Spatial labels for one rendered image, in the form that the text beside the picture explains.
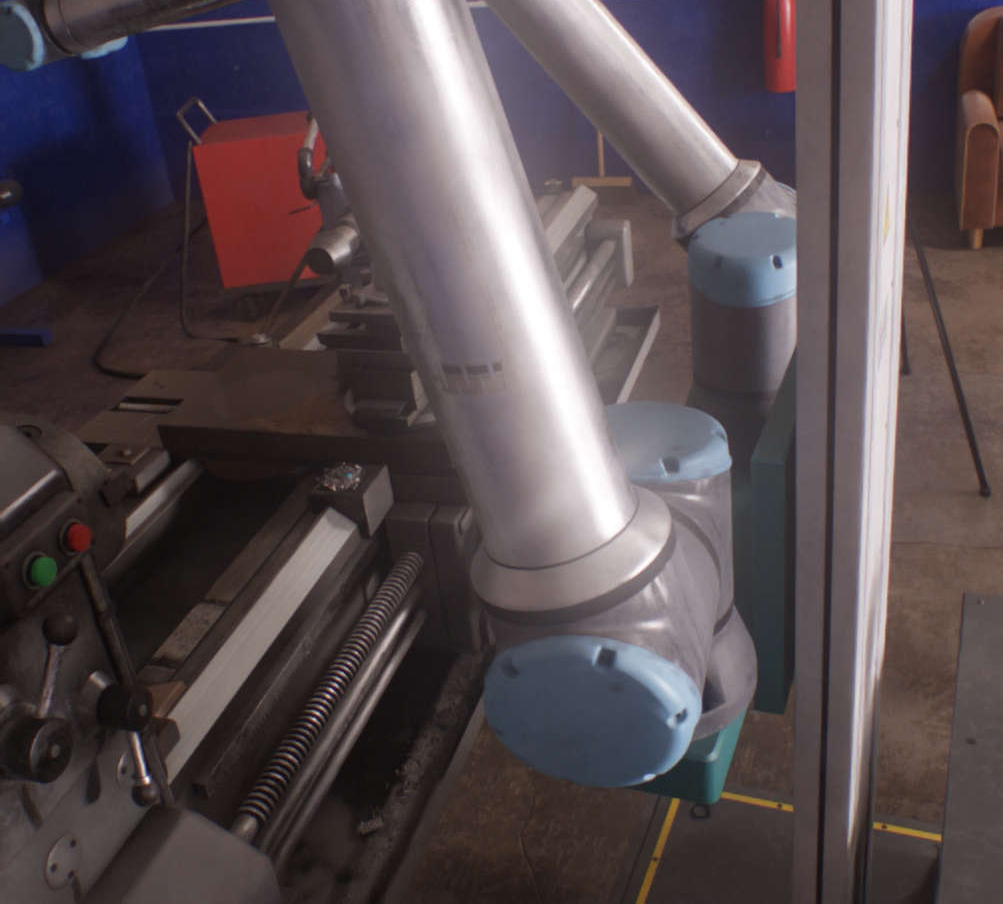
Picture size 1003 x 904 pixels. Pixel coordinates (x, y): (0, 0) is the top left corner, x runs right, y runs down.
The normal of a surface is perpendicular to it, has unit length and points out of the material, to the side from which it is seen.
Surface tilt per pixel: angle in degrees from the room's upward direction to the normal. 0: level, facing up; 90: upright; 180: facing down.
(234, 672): 36
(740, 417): 70
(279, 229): 90
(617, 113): 93
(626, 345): 0
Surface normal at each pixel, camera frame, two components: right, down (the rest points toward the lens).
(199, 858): 0.41, -0.73
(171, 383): -0.11, -0.89
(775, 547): -0.36, 0.45
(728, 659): 0.65, -0.09
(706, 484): 0.64, 0.27
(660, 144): -0.15, 0.37
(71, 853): 0.95, 0.04
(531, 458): 0.07, 0.36
